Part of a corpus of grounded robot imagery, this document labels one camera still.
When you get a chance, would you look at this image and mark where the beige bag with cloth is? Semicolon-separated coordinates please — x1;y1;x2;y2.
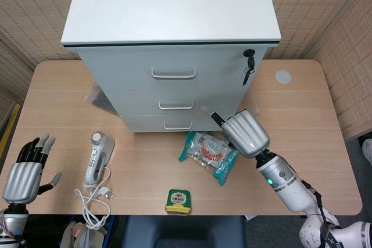
59;220;109;248

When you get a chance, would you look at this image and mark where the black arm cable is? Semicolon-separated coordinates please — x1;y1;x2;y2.
301;179;335;248

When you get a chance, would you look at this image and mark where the black key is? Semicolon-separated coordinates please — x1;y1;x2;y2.
243;49;257;69
242;67;255;87

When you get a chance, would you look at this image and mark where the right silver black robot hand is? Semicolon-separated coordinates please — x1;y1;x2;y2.
201;105;271;159

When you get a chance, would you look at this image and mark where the white three-drawer cabinet body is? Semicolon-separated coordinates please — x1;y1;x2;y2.
60;0;282;134

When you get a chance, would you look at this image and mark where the white medium-height drawer silver handle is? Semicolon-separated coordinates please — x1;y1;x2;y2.
102;87;248;117

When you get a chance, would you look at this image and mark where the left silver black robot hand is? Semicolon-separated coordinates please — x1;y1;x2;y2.
2;133;63;204

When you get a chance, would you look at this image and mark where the clear plastic bag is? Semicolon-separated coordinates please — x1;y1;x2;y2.
84;81;123;116

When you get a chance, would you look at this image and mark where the white drawer with keyhole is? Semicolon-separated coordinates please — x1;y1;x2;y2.
78;45;267;92

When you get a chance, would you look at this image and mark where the round grey cable grommet cap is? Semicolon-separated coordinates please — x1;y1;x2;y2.
274;69;293;84

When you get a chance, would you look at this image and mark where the white shallow drawer silver handle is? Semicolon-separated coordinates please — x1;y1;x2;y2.
120;113;227;134

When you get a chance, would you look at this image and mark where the white power cord with plug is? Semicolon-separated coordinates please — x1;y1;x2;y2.
74;166;115;230

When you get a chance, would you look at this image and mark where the teal sausage snack bag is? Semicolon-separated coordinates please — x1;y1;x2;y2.
178;131;240;188

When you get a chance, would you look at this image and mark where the white shoe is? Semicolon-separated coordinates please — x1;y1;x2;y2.
362;138;372;168

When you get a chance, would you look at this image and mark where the dark blue chair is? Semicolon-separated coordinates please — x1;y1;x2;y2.
121;215;246;248

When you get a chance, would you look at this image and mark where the white handheld garment steamer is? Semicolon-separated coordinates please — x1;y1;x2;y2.
84;131;116;186

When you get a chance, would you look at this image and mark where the green yellow-lidded seasoning box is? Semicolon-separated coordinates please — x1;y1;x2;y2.
164;189;192;217

